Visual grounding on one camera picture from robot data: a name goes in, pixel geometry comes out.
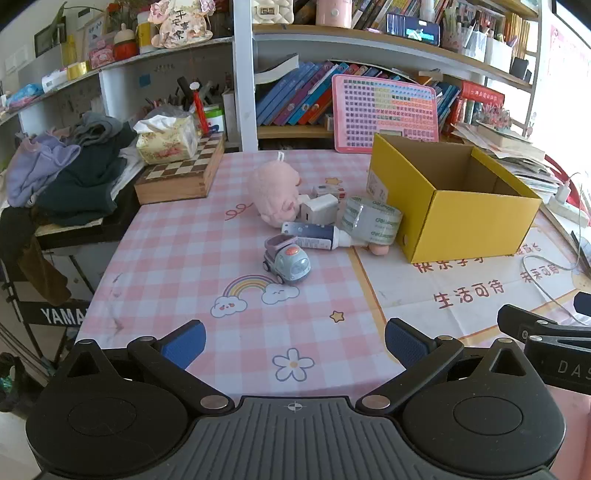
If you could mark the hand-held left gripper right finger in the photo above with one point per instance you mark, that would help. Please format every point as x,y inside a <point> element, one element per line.
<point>402,341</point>

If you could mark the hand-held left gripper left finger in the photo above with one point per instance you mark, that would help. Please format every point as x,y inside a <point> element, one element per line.
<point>184,344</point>

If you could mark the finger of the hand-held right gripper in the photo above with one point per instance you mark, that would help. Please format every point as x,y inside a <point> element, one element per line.
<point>521,323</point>
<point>583,303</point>

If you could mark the small pink toy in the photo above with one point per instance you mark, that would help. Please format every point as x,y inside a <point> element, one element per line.
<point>381,249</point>

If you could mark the yellow cardboard box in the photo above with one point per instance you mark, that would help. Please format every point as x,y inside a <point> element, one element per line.
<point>461,226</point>

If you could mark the clear tape roll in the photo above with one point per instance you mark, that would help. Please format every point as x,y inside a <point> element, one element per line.
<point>369,230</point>

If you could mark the grey toy truck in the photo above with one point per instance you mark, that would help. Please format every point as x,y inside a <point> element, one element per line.
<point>288,263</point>

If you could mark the blue spray bottle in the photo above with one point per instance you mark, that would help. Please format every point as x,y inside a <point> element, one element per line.
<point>314,235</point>

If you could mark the white wall charger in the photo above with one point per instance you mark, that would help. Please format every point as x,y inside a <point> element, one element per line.
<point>318,207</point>

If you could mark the small white card box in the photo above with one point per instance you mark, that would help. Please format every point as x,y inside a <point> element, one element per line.
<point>330,191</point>

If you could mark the pink plush pig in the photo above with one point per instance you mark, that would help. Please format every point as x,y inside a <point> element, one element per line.
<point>272,194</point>

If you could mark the white and green container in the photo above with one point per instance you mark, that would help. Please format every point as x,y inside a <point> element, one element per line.
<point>214,121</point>

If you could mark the white pen container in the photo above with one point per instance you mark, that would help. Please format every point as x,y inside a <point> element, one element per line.
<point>485,48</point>

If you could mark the white power strip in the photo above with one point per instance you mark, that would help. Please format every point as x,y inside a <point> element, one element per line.
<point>570,205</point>

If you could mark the white plugged phone charger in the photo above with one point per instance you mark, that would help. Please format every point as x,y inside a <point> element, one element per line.
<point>562,193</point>

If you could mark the black electric piano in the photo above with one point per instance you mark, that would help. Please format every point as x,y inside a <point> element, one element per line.
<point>51,314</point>

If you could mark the brown cloth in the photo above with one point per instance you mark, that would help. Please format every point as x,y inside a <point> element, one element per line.
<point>44,272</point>

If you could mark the wooden chessboard box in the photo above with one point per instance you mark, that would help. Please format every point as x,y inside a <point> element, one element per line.
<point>180,180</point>

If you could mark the stack of papers and books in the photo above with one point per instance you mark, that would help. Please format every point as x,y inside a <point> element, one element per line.
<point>508,157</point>

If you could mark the pile of clothes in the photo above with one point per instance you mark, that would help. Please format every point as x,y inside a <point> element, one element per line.
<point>87,184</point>

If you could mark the floral tissue box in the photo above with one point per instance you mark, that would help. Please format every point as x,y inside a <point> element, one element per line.
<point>171,143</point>

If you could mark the small flower figurines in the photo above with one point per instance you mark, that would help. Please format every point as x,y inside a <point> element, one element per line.
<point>496,117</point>

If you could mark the red book set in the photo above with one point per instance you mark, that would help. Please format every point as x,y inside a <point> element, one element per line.
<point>482,99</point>

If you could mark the purple garment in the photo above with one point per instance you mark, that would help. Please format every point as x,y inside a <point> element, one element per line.
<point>37,170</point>

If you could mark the pink learning tablet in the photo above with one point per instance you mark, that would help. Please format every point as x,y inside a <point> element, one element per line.
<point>383,110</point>

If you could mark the red bottle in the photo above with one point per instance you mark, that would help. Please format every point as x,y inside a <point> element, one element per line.
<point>199,110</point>

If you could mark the grey garment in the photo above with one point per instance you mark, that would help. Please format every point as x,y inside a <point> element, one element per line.
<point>97,127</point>

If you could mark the black cup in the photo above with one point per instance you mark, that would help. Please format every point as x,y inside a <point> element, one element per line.
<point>519,68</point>

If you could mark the pen holder with pens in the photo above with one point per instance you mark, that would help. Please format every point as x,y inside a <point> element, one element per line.
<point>175,99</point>

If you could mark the white bookshelf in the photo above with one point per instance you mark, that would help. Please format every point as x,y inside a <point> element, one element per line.
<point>244,92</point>

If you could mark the row of colourful books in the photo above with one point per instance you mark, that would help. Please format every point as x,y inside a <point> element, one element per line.
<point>291,101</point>

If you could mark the gold ribbon roll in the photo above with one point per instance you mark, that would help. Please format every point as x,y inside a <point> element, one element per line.
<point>78,71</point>

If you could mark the white tissue pack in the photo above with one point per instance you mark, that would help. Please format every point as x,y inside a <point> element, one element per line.
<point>55,81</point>

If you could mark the blue packet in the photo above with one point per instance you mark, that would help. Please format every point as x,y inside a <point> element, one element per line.
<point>23,96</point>

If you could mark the pink gift box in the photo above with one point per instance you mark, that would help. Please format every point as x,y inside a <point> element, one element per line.
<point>101,57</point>

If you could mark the red and white doll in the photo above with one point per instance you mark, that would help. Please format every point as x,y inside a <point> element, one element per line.
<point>125,44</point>

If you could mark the tablet with lit screen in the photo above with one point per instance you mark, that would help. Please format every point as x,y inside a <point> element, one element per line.
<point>413,30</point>

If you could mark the pink flower card decoration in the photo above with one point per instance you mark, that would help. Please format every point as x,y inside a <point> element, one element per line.
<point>180,23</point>

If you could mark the pink jar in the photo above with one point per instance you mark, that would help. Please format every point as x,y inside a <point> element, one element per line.
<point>334,13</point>

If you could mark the white quilted bag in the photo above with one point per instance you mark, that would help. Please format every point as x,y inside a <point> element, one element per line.
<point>272,11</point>

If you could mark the black picture frame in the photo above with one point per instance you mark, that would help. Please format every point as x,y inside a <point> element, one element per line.
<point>47,40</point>

